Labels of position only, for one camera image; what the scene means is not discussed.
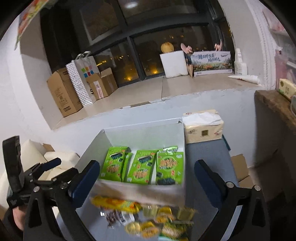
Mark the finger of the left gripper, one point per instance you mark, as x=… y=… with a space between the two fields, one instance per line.
x=51 y=164

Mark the silver dark snack pouch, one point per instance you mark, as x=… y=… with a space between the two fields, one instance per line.
x=115 y=217

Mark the tissue pack on table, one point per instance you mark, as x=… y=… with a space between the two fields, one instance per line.
x=206 y=125

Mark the yellow orange snack bag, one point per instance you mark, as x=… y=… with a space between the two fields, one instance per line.
x=116 y=204

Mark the round yellow pomelo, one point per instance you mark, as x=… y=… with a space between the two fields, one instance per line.
x=167 y=47

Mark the printed landscape carton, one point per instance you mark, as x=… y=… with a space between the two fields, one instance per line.
x=211 y=62

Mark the colourful wall poster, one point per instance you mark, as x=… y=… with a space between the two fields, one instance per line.
x=28 y=14

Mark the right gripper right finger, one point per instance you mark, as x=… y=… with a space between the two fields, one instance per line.
x=252 y=222

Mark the white foam block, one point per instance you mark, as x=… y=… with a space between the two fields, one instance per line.
x=174 y=64

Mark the person's left hand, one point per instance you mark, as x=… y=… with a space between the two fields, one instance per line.
x=19 y=214

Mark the large brown cardboard box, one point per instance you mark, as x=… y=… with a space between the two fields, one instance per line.
x=63 y=92

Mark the white rimmed container on shelf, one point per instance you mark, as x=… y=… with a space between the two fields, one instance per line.
x=293 y=105

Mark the small open cardboard box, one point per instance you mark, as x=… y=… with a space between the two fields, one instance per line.
x=102 y=84

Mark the white cardboard organizer box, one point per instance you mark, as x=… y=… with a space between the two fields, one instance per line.
x=143 y=136

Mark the white plastic bottle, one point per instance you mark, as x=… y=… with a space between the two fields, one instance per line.
x=240 y=68

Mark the green seaweed snack packet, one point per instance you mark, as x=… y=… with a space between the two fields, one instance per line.
x=114 y=164

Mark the cardboard box on floor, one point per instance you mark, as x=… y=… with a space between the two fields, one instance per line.
x=241 y=171

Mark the cream sofa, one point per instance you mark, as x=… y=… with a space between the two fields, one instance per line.
x=32 y=153

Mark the yellow panda jelly cup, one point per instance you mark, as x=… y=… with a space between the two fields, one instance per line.
x=149 y=229

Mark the brown wooden side shelf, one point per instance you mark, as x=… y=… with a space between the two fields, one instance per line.
x=275 y=145

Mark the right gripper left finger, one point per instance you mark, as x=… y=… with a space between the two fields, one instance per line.
x=86 y=182

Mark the tissue pack on shelf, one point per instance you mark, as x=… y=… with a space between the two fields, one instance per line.
x=286 y=88

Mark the white dotted shopping bag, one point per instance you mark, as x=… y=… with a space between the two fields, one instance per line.
x=79 y=69

